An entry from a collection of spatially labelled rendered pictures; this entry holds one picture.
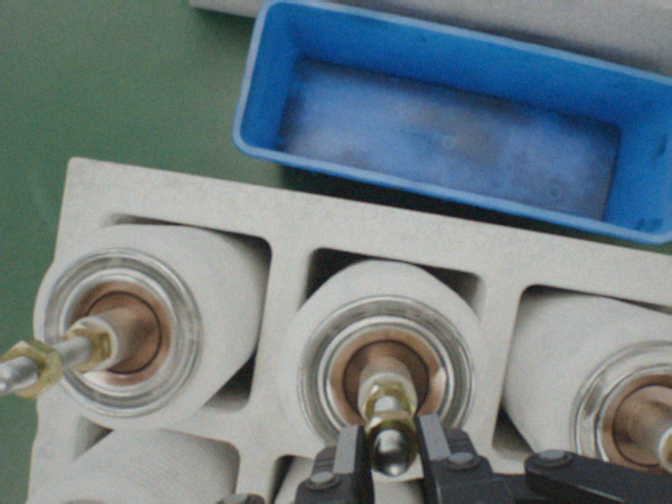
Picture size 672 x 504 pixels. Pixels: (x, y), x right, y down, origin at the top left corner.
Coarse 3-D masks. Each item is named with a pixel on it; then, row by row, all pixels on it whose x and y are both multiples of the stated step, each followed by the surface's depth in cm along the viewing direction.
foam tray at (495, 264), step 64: (64, 192) 33; (128, 192) 33; (192, 192) 33; (256, 192) 32; (320, 256) 42; (384, 256) 32; (448, 256) 32; (512, 256) 32; (576, 256) 31; (640, 256) 31; (512, 320) 32; (256, 384) 33; (64, 448) 34; (256, 448) 33; (512, 448) 34
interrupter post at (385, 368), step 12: (384, 360) 24; (396, 360) 25; (372, 372) 23; (384, 372) 22; (396, 372) 23; (408, 372) 24; (360, 384) 23; (408, 384) 22; (360, 396) 22; (360, 408) 22
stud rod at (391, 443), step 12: (384, 408) 20; (396, 408) 20; (384, 432) 17; (396, 432) 17; (384, 444) 16; (396, 444) 16; (384, 456) 16; (396, 456) 16; (408, 456) 16; (384, 468) 16; (396, 468) 16
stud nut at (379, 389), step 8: (376, 384) 22; (384, 384) 21; (392, 384) 21; (400, 384) 21; (368, 392) 22; (376, 392) 21; (384, 392) 21; (392, 392) 21; (400, 392) 21; (368, 400) 21; (376, 400) 21; (400, 400) 21; (408, 400) 21; (368, 408) 21; (408, 408) 21; (368, 416) 21
